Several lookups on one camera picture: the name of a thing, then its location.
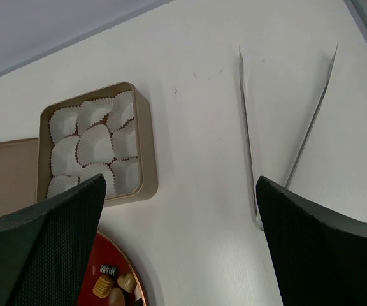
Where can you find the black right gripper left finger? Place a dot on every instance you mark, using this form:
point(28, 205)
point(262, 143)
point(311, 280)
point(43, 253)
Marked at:
point(45, 248)

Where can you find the caramel heart chocolate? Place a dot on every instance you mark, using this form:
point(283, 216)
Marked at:
point(127, 282)

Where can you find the red round tray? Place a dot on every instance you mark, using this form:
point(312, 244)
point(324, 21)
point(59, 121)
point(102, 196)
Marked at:
point(105, 251)

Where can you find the brown oval chocolate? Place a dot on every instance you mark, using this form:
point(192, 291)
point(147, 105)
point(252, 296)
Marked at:
point(116, 297)

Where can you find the gold square tin lid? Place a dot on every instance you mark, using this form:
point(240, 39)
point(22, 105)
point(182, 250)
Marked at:
point(18, 174)

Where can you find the gold square tin box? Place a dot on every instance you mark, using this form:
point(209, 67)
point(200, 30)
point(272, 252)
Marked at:
point(107, 131)

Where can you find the metal serving tongs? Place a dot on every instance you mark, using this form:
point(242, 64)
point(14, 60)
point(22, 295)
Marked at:
point(248, 138)

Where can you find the ridged gold round chocolate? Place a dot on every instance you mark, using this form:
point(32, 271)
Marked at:
point(103, 286)

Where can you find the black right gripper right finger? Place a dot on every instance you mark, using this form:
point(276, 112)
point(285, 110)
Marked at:
point(319, 255)

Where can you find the striped black white chocolate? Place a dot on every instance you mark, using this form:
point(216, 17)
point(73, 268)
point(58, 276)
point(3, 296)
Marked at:
point(109, 270)

